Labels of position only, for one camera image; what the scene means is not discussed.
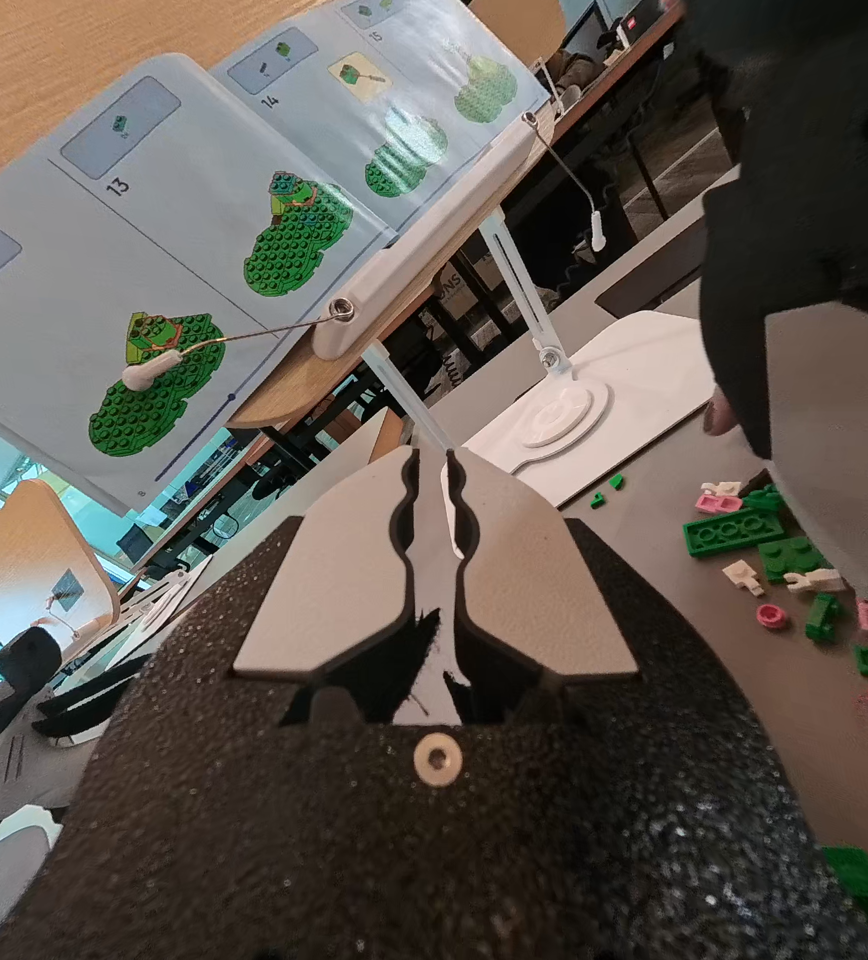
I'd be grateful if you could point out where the spare hand-held gripper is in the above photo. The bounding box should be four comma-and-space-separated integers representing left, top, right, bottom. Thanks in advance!
0, 626, 153, 822
0, 804, 63, 957

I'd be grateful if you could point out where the open instruction booklet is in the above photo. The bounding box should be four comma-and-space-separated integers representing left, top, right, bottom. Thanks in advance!
0, 0, 551, 519

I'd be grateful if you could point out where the wire page holder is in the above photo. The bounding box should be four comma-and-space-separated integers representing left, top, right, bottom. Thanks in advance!
122, 297, 358, 391
521, 111, 611, 252

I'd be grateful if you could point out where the pile of green lego bricks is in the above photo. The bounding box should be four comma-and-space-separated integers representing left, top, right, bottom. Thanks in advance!
681, 480, 868, 721

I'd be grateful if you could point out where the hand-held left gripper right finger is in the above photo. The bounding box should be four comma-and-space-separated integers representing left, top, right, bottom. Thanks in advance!
445, 447, 642, 684

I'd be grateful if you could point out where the dark office desk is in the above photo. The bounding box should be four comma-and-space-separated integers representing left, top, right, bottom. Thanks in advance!
501, 0, 735, 249

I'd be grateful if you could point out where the green flat lego plate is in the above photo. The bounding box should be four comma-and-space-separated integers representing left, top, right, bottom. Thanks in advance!
822, 846, 868, 954

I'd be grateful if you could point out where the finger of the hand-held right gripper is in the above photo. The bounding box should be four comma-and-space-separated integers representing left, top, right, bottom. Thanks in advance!
767, 296, 868, 606

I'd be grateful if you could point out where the white stand base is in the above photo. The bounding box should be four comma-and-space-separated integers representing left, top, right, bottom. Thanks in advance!
440, 309, 718, 560

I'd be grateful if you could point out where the person's right hand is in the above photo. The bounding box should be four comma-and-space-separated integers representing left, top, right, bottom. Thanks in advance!
704, 386, 739, 438

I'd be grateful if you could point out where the white book stand frame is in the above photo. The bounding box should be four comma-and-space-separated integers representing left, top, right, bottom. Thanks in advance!
310, 111, 576, 560

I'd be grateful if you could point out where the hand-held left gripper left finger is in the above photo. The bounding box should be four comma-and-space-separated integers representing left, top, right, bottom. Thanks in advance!
231, 444, 421, 680

